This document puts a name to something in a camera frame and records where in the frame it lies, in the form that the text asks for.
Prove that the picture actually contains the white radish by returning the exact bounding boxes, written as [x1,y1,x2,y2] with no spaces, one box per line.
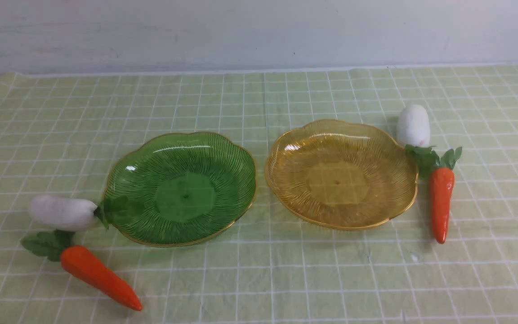
[396,104,436,178]
[27,194,105,232]

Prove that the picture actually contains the orange carrot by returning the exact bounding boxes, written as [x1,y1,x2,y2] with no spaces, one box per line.
[20,229,143,311]
[429,146,463,244]

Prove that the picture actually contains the amber plastic plate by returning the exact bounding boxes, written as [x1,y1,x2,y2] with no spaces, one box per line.
[264,119,419,230]

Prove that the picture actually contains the green plastic plate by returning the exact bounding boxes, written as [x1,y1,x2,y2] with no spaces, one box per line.
[94,131,257,248]

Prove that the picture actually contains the green checkered tablecloth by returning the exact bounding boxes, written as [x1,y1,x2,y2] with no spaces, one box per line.
[0,66,518,324]

